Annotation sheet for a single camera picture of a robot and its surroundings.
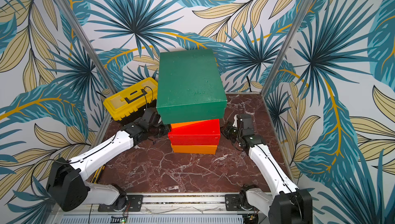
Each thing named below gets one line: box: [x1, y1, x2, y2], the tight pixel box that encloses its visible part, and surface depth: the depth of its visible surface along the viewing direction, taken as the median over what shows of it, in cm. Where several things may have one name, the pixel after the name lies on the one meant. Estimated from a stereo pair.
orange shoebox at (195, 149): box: [170, 143, 218, 155], surface depth 84 cm
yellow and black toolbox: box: [102, 77, 158, 123], surface depth 94 cm
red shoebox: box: [167, 118, 221, 146], surface depth 74 cm
